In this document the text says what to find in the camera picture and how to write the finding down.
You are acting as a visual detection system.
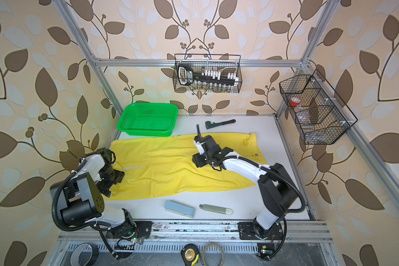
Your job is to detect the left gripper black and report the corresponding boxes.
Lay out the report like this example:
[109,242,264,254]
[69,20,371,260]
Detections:
[96,166,125,196]

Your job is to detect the yellow trousers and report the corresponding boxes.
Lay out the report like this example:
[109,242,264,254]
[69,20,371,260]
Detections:
[109,135,256,201]

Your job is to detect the green plastic basket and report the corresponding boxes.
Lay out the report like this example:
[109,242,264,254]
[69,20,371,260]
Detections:
[117,103,178,137]

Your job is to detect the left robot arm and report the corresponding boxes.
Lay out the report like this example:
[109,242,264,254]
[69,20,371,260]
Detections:
[50,148,136,235]

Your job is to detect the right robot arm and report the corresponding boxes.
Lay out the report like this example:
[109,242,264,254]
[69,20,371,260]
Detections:
[192,134,306,239]

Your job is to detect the dark green pipe wrench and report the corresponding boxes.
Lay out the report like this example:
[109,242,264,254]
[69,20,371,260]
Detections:
[205,119,236,130]

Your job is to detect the pale green utility knife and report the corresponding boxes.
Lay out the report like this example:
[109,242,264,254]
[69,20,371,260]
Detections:
[199,204,233,215]

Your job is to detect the blue grey sharpening block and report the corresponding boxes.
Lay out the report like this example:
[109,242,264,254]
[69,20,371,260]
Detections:
[164,200,196,218]

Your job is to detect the black tape roll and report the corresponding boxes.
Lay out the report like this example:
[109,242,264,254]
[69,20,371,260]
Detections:
[70,243,99,266]

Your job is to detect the yellow black tape measure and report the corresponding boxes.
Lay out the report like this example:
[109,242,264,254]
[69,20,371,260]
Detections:
[181,243,200,266]

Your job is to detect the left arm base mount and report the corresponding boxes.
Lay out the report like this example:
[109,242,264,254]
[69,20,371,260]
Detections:
[106,221,153,240]

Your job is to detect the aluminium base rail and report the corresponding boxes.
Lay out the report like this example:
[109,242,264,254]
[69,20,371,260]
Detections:
[57,218,334,243]

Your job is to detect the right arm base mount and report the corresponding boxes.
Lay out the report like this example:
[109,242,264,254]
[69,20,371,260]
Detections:
[237,221,283,241]

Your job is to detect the back wire basket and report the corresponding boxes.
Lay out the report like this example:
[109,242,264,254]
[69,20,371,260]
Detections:
[172,53,242,94]

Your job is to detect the brown ring band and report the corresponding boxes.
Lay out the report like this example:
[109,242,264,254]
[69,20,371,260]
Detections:
[201,242,225,266]

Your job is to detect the side wire basket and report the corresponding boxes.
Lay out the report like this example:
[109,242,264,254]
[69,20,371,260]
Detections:
[279,70,358,145]

